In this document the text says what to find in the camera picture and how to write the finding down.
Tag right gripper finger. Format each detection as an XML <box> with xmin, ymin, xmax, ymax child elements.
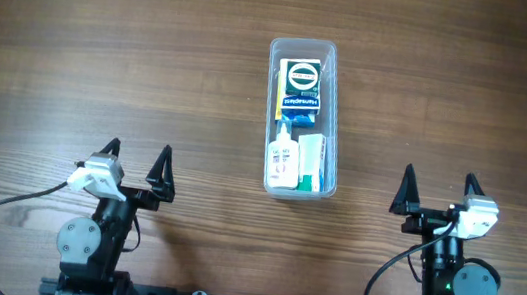
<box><xmin>464</xmin><ymin>173</ymin><xmax>485</xmax><ymax>197</ymax></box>
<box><xmin>389</xmin><ymin>164</ymin><xmax>421</xmax><ymax>215</ymax></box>

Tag white green medicine box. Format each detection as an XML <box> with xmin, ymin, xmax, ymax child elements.
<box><xmin>297</xmin><ymin>133</ymin><xmax>326</xmax><ymax>193</ymax></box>

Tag small white spray bottle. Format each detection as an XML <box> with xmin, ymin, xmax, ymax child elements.
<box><xmin>266</xmin><ymin>120</ymin><xmax>300</xmax><ymax>189</ymax></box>

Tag dark green round-logo box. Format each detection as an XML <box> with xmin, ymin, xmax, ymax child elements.
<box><xmin>280</xmin><ymin>58</ymin><xmax>322</xmax><ymax>98</ymax></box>

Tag white Hansaplast box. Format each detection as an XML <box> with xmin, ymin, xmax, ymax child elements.
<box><xmin>277</xmin><ymin>58</ymin><xmax>322</xmax><ymax>114</ymax></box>

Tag blue yellow VapoDrops box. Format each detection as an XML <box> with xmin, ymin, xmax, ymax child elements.
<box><xmin>274</xmin><ymin>73</ymin><xmax>321</xmax><ymax>127</ymax></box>

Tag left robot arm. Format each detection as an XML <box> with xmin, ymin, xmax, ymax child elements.
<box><xmin>38</xmin><ymin>139</ymin><xmax>176</xmax><ymax>295</ymax></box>

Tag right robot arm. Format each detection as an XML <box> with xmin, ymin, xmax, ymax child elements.
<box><xmin>376</xmin><ymin>164</ymin><xmax>502</xmax><ymax>295</ymax></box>

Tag clear plastic container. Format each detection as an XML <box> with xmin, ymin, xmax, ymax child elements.
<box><xmin>263</xmin><ymin>37</ymin><xmax>338</xmax><ymax>201</ymax></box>

